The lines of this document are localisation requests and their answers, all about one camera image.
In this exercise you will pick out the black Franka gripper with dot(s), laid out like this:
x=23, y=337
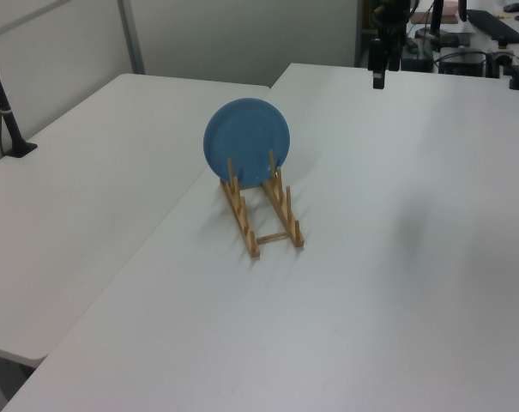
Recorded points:
x=390, y=13

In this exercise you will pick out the black computer keyboard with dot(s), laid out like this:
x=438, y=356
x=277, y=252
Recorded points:
x=497, y=26

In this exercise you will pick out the black computer mouse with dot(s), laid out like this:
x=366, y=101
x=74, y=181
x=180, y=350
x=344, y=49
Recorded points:
x=513, y=7

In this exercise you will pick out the black camera stand with white band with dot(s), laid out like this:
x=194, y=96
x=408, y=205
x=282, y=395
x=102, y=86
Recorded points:
x=4, y=103

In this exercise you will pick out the wooden plate rack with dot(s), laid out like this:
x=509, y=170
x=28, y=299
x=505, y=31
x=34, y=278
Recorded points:
x=280, y=206

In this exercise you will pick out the black monitor stand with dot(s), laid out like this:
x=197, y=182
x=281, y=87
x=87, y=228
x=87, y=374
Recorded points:
x=436, y=21

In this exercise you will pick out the blue round plate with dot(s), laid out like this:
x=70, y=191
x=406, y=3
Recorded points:
x=246, y=137

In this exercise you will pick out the black electronics box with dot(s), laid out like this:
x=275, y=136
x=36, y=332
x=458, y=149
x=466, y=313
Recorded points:
x=462, y=63

